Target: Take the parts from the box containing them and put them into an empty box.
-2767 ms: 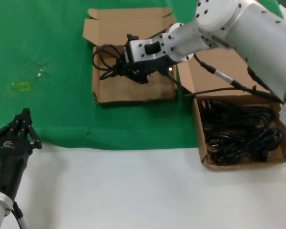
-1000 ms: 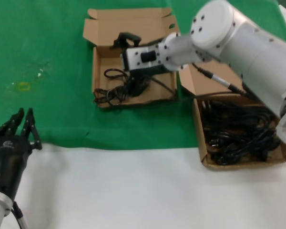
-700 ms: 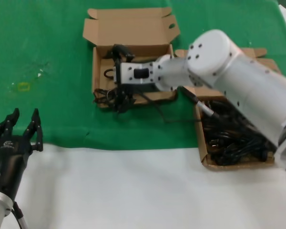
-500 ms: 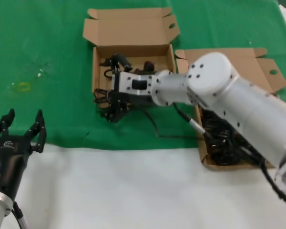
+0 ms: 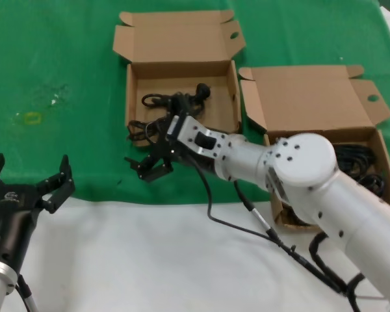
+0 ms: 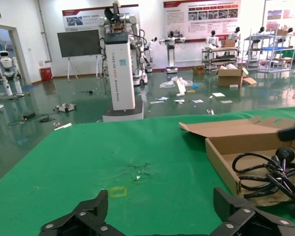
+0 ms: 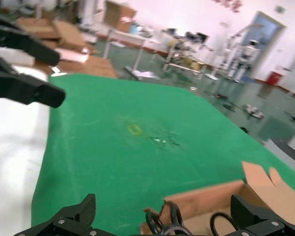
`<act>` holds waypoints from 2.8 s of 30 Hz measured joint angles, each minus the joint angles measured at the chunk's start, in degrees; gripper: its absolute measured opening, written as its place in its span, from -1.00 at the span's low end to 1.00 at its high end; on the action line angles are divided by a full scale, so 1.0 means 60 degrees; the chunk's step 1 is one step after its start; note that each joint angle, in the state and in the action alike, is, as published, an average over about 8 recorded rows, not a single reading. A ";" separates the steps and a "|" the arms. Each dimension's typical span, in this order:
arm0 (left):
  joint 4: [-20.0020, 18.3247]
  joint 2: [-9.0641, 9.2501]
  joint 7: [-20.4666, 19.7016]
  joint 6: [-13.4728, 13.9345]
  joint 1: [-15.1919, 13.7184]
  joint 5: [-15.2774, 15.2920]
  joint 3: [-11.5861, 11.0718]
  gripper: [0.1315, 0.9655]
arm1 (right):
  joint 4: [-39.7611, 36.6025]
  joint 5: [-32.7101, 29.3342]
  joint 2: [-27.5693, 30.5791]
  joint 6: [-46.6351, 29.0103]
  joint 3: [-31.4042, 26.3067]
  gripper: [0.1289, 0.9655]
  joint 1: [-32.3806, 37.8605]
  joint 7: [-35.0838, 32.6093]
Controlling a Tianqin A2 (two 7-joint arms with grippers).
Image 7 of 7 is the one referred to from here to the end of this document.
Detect white device on floor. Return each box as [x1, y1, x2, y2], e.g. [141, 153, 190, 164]
[244, 104, 265, 119]

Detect grey door frame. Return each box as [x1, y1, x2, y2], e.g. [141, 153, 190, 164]
[242, 11, 288, 82]

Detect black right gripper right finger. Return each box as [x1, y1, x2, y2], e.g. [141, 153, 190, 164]
[223, 194, 295, 236]

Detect torn-edged brown cardboard box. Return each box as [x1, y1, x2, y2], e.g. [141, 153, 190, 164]
[140, 161, 295, 236]

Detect white work table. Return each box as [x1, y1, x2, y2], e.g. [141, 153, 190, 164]
[104, 28, 149, 73]

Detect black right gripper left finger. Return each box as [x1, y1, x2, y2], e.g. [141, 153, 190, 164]
[13, 193, 106, 236]

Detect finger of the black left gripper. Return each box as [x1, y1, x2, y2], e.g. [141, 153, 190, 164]
[0, 55, 66, 108]
[0, 11, 60, 66]

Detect black power cable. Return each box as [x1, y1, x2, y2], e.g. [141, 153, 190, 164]
[145, 201, 239, 236]

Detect pile of flat cardboard boxes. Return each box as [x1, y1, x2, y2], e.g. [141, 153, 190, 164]
[14, 17, 118, 79]

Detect green table cloth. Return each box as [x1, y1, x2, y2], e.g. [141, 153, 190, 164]
[30, 73, 295, 236]

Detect cluttered metal trolley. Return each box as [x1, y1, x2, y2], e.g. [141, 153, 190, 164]
[162, 28, 208, 80]

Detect white humanoid robot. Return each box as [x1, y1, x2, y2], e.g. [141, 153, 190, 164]
[240, 40, 260, 77]

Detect red bin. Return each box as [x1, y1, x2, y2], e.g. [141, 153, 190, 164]
[265, 70, 285, 86]

